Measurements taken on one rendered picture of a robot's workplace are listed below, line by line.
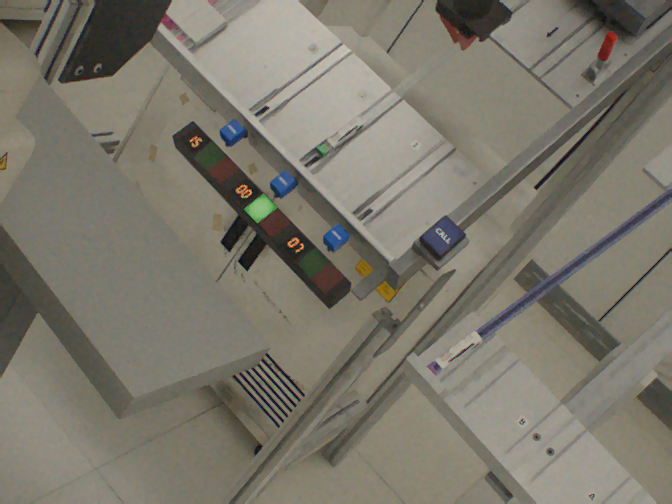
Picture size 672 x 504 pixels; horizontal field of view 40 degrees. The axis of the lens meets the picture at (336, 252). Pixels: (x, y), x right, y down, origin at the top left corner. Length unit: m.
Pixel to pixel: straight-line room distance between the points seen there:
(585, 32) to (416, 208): 0.41
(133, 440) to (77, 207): 0.72
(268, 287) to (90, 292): 0.71
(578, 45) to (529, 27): 0.08
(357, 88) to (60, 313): 0.57
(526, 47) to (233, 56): 0.44
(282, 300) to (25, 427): 0.51
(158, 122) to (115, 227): 0.69
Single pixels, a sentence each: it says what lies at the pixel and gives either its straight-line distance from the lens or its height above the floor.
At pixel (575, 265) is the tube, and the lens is 1.16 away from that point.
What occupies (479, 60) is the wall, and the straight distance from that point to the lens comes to 3.28.
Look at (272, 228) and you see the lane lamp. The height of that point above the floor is 0.65.
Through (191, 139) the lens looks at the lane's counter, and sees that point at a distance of 1.35.
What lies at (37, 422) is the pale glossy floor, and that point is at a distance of 1.76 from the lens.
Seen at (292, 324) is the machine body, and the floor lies 0.32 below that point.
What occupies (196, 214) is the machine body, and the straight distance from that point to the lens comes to 1.83.
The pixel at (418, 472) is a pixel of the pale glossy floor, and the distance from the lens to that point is 2.22.
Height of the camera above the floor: 1.29
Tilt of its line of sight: 29 degrees down
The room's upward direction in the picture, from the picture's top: 37 degrees clockwise
